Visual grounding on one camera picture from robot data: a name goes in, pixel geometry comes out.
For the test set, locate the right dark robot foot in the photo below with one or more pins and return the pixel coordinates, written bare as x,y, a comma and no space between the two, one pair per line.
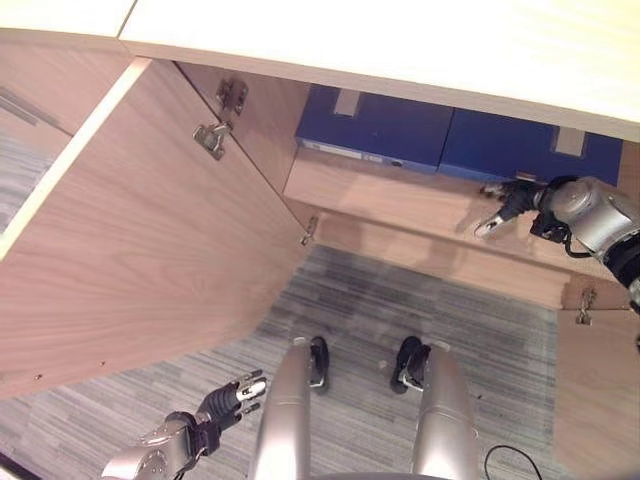
410,369

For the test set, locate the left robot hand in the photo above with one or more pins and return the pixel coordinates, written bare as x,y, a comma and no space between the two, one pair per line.
227,398

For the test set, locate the blue file folder box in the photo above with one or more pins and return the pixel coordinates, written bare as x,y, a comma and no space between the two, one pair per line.
530,150
372,132

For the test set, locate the wooden cabinet door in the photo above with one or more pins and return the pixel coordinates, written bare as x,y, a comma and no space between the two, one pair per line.
597,385
135,225

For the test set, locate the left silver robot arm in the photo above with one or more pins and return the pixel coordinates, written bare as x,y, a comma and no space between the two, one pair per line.
159,451

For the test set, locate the metal door hinge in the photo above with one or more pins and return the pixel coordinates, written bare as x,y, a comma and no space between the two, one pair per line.
585,306
222,117
309,231

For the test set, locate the wooden office cabinet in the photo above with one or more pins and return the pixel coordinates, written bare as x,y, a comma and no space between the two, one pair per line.
400,45

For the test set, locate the silver robot leg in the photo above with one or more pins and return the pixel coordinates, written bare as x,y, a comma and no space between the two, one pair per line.
282,415
445,415

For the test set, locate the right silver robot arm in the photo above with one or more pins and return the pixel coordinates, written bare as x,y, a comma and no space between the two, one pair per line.
592,220

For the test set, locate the right silver robot leg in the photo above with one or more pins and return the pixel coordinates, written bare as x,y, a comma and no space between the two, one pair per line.
445,415

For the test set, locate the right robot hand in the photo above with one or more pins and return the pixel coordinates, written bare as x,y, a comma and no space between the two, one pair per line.
510,201

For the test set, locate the left silver robot leg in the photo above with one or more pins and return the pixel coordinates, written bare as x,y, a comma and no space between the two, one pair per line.
282,415

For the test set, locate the left dark robot foot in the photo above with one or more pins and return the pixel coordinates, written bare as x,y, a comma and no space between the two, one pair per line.
319,362

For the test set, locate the dark robot foot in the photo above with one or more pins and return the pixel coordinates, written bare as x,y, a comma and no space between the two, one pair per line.
410,369
319,362

